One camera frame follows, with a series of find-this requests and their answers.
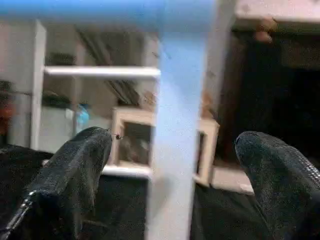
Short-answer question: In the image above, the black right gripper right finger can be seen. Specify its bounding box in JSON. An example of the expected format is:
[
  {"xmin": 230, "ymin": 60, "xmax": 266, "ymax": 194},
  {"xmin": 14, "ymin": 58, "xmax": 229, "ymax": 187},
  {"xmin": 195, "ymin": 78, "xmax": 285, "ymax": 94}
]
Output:
[{"xmin": 234, "ymin": 131, "xmax": 320, "ymax": 240}]

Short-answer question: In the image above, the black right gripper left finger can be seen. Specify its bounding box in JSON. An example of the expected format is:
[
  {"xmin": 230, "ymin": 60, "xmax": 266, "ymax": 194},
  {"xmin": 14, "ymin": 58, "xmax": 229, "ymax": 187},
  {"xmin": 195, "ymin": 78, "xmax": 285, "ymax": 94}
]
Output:
[{"xmin": 0, "ymin": 126, "xmax": 114, "ymax": 240}]

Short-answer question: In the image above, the white plastic table leg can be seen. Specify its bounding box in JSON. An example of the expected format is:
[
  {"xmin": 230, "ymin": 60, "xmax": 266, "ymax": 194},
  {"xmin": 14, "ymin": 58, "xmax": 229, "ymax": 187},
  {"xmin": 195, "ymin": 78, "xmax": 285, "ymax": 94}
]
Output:
[{"xmin": 145, "ymin": 27, "xmax": 217, "ymax": 240}]

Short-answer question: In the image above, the black work mat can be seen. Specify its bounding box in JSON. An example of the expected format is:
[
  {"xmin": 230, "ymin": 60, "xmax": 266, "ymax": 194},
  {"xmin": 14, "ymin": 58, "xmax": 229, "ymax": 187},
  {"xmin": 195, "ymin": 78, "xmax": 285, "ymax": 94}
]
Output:
[{"xmin": 0, "ymin": 145, "xmax": 281, "ymax": 240}]

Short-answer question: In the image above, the teal plastic object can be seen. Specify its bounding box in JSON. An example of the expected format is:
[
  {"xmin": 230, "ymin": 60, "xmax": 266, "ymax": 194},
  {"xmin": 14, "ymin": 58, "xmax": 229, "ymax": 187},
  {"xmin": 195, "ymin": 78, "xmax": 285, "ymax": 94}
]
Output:
[{"xmin": 75, "ymin": 104, "xmax": 92, "ymax": 135}]

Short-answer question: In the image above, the white glass door cabinet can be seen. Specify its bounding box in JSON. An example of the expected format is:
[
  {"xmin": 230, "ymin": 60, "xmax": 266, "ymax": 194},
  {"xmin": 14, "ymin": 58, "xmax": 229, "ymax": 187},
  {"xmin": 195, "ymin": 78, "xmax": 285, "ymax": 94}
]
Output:
[{"xmin": 102, "ymin": 106, "xmax": 221, "ymax": 187}]

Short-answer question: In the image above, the white open shelf rack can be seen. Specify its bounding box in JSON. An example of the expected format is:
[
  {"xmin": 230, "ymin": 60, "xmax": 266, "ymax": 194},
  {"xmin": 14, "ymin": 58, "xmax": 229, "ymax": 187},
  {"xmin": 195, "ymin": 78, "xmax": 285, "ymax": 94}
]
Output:
[{"xmin": 29, "ymin": 20, "xmax": 162, "ymax": 151}]

